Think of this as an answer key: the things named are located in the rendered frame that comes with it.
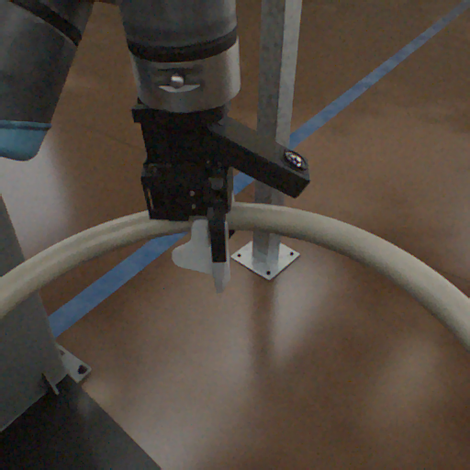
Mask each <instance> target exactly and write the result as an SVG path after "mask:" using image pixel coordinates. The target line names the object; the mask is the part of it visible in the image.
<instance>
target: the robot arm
mask: <svg viewBox="0 0 470 470"><path fill-rule="evenodd" d="M95 1H99V2H103V3H106V4H111V5H115V6H119V12H120V16H121V22H123V26H124V30H125V37H126V41H127V46H128V50H129V57H130V58H131V62H132V67H133V72H134V77H135V82H136V86H137V91H138V96H137V101H136V103H134V104H133V105H132V108H131V113H132V117H133V121H134V123H137V124H140V125H141V130H142V135H143V139H144V144H145V149H146V153H147V154H146V156H145V159H144V161H143V170H142V173H141V175H140V180H141V184H142V188H143V194H144V197H145V201H146V206H147V209H148V213H149V219H169V221H189V216H199V217H201V215H207V218H198V219H196V220H195V221H194V222H193V223H192V226H191V239H190V241H189V242H187V243H185V244H183V245H180V247H178V248H175V249H174V250H173V252H172V260H173V262H174V264H176V265H178V266H180V267H184V268H187V269H191V270H195V271H198V272H202V273H206V274H211V275H213V277H214V280H215V286H216V289H217V292H223V290H224V288H225V286H226V285H227V283H228V281H229V280H230V272H229V238H230V237H231V236H232V234H233V233H234V232H235V229H228V223H227V221H226V213H228V212H229V211H230V207H231V202H234V192H233V169H235V170H238V171H240V172H242V173H245V174H247V175H249V176H250V177H252V178H254V179H256V180H258V181H260V182H262V183H264V184H266V185H270V186H271V187H272V188H273V189H275V190H277V191H279V192H281V193H283V194H285V195H287V196H290V197H292V198H294V199H295V198H298V197H299V196H300V195H301V194H302V193H303V191H304V190H305V188H306V187H307V185H308V184H309V182H310V173H309V166H308V159H307V158H306V157H305V156H303V155H301V154H299V153H298V152H296V151H291V150H289V149H288V148H287V147H285V146H283V145H281V144H279V143H277V142H275V141H274V140H271V139H269V137H267V136H265V135H263V134H261V133H259V132H258V131H256V130H254V129H251V128H249V127H247V126H245V125H244V124H242V123H240V122H239V121H236V120H234V119H232V118H230V117H228V115H227V114H228V113H229V111H230V108H231V103H230V99H232V98H233V97H234V96H235V95H236V94H237V93H238V92H239V91H240V89H241V65H240V46H239V36H238V24H237V6H235V0H0V157H3V158H7V159H11V160H15V161H22V162H23V161H28V160H30V159H33V158H34V157H35V156H36V155H37V154H38V152H39V149H40V147H41V144H42V142H43V140H44V137H45V135H46V133H47V131H48V130H49V129H51V128H52V124H50V121H51V118H53V116H52V115H54V113H55V110H56V107H57V105H58V102H59V99H60V97H61V94H62V90H63V87H64V85H65V82H66V79H67V77H68V74H69V71H70V69H71V66H72V63H73V59H74V55H75V53H76V51H77V48H78V46H79V43H80V41H81V40H82V38H83V35H84V32H85V28H86V25H87V22H88V20H89V17H90V14H91V11H92V9H93V6H94V2H95ZM149 163H156V166H150V167H149ZM148 167H149V169H148ZM147 188H149V192H150V196H151V200H152V203H153V208H152V207H151V202H150V199H149V194H148V189H147ZM209 232H210V239H211V244H210V241H209Z"/></svg>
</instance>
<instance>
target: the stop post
mask: <svg viewBox="0 0 470 470"><path fill-rule="evenodd" d="M301 6H302V0H262V26H261V53H260V66H259V78H258V104H257V129H256V131H258V132H259V133H261V134H263V135H265V136H267V137H269V139H271V140H274V141H275V142H277V143H279V144H281V145H283V146H285V147H287V148H288V142H289V132H290V129H291V119H292V107H293V95H294V85H295V73H296V62H297V41H298V40H299V29H300V18H301ZM284 195H285V194H283V193H281V192H279V191H277V190H275V189H273V188H272V187H271V186H270V185H266V184H264V183H262V182H260V181H258V180H256V179H254V203H262V204H270V205H278V206H284ZM280 240H281V235H278V234H273V233H266V232H260V231H253V232H252V241H250V242H249V243H247V244H246V245H245V247H243V248H242V249H241V250H239V251H238V252H235V253H234V254H233V255H231V256H230V259H232V260H234V261H235V262H238V263H240V264H242V265H243V266H245V267H247V268H248V269H250V270H252V271H253V272H255V273H257V274H258V275H260V276H261V278H263V279H265V280H266V281H269V282H271V281H272V280H273V279H274V278H275V277H276V276H277V275H278V274H279V273H280V272H281V271H283V270H284V269H285V268H286V267H287V266H288V265H289V264H290V263H291V262H293V261H294V260H296V259H297V258H298V257H299V256H300V254H299V253H298V252H294V251H292V250H290V249H289V248H287V247H286V246H285V245H284V244H282V243H280Z"/></svg>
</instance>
